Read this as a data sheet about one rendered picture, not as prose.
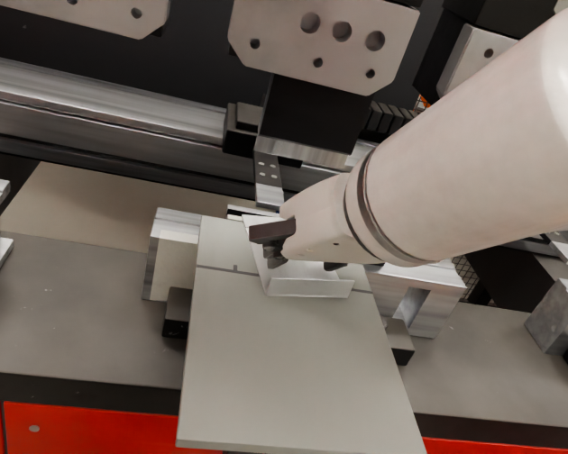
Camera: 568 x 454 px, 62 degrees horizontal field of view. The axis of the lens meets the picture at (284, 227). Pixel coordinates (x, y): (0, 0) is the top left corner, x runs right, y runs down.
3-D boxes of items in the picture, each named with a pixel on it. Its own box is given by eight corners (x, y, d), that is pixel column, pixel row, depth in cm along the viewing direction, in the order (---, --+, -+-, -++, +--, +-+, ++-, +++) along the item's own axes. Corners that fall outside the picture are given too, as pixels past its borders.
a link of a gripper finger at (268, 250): (299, 221, 42) (273, 238, 48) (264, 218, 40) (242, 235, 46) (300, 257, 41) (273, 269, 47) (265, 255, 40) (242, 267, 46)
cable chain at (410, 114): (275, 108, 86) (281, 87, 84) (273, 97, 91) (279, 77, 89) (457, 150, 94) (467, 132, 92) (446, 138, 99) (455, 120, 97)
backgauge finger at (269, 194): (218, 208, 57) (226, 172, 54) (223, 123, 78) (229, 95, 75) (314, 225, 59) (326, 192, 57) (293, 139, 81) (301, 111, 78)
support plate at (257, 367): (174, 448, 31) (177, 439, 30) (199, 222, 53) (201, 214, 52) (423, 465, 35) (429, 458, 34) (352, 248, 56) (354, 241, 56)
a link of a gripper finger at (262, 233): (347, 214, 36) (340, 231, 41) (245, 216, 36) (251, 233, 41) (348, 230, 36) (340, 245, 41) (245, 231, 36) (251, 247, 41)
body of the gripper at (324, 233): (459, 161, 34) (376, 204, 45) (332, 141, 31) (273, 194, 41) (471, 263, 33) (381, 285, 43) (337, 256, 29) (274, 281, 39)
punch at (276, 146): (253, 154, 49) (277, 63, 44) (252, 146, 51) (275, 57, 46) (344, 173, 51) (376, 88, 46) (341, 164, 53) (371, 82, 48)
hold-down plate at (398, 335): (160, 337, 53) (163, 318, 51) (166, 304, 57) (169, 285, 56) (407, 367, 59) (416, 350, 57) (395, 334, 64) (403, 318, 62)
